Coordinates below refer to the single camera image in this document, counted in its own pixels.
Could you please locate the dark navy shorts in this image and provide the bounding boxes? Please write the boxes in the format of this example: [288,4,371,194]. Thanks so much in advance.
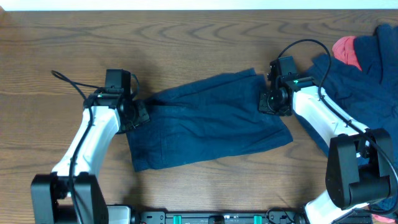
[127,68,293,172]

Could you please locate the red garment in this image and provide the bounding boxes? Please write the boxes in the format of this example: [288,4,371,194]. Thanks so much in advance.
[332,36,362,71]

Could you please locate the dark navy clothes pile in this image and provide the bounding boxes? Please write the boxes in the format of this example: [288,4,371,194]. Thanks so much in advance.
[304,24,397,151]

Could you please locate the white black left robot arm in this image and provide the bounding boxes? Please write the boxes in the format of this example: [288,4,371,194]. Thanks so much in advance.
[30,93,149,223]

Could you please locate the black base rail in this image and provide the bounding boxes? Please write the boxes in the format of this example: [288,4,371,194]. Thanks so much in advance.
[105,210,374,224]

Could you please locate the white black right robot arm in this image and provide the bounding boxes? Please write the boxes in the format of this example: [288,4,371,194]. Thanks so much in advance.
[259,78,397,223]

